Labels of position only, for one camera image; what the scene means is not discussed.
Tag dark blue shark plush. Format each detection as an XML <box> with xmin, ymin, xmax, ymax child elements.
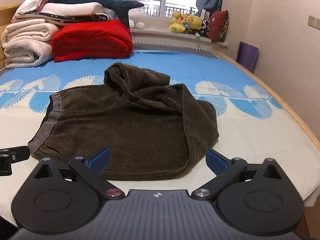
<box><xmin>50</xmin><ymin>0</ymin><xmax>145</xmax><ymax>28</ymax></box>

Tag white pink folded cloth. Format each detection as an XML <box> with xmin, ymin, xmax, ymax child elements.
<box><xmin>17</xmin><ymin>0</ymin><xmax>53</xmax><ymax>15</ymax></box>

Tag dark star-print folded blanket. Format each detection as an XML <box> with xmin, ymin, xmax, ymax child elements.
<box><xmin>12</xmin><ymin>11</ymin><xmax>112</xmax><ymax>27</ymax></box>

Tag red folded blanket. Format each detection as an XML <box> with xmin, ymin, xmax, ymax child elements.
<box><xmin>51</xmin><ymin>19</ymin><xmax>134</xmax><ymax>62</ymax></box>

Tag white window sill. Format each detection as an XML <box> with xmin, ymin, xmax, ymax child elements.
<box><xmin>129</xmin><ymin>27</ymin><xmax>229</xmax><ymax>48</ymax></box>

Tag wooden bed frame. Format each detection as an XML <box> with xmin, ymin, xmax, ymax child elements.
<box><xmin>215</xmin><ymin>50</ymin><xmax>320</xmax><ymax>207</ymax></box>

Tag white pillow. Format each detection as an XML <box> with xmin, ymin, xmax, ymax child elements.
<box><xmin>44</xmin><ymin>2</ymin><xmax>112</xmax><ymax>16</ymax></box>

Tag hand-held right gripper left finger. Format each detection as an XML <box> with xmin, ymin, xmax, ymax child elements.
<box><xmin>33</xmin><ymin>147</ymin><xmax>127</xmax><ymax>200</ymax></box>

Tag dark red bag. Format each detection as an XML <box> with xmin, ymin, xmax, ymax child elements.
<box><xmin>208</xmin><ymin>10</ymin><xmax>229</xmax><ymax>43</ymax></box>

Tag yellow plush toy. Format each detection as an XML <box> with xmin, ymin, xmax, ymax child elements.
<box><xmin>184</xmin><ymin>14</ymin><xmax>203</xmax><ymax>34</ymax></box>
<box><xmin>169</xmin><ymin>10</ymin><xmax>188</xmax><ymax>33</ymax></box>

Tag white plush toy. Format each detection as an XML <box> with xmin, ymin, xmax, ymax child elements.
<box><xmin>127</xmin><ymin>7</ymin><xmax>150</xmax><ymax>29</ymax></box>

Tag brown corduroy pants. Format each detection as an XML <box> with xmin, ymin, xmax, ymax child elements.
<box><xmin>27</xmin><ymin>63</ymin><xmax>220</xmax><ymax>181</ymax></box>

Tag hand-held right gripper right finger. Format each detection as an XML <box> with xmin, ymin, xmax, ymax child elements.
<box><xmin>191</xmin><ymin>149</ymin><xmax>288</xmax><ymax>200</ymax></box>

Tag blue white printed bed sheet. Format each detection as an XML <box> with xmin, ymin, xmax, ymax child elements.
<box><xmin>0</xmin><ymin>48</ymin><xmax>320</xmax><ymax>230</ymax></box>

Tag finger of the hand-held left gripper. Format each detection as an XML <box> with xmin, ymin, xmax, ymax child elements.
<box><xmin>0</xmin><ymin>146</ymin><xmax>30</xmax><ymax>177</ymax></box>

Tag white folded quilt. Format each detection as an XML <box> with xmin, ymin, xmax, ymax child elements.
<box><xmin>1</xmin><ymin>19</ymin><xmax>60</xmax><ymax>68</ymax></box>

